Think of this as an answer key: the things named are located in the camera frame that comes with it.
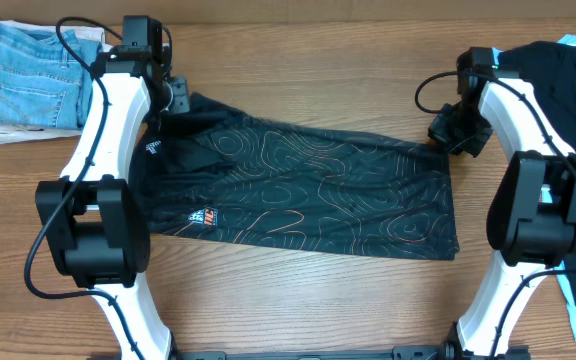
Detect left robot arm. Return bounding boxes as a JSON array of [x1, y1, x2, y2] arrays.
[[24, 15, 189, 359]]

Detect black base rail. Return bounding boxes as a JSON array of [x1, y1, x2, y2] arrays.
[[172, 344, 532, 360]]

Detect black cycling jersey orange lines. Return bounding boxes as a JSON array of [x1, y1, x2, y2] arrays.
[[129, 93, 459, 260]]

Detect folded white cloth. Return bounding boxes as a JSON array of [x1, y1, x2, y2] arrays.
[[0, 21, 109, 144]]

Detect folded blue jeans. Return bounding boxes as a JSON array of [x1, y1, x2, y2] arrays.
[[0, 23, 102, 130]]

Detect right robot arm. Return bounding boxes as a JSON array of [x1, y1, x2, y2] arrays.
[[426, 42, 576, 359]]

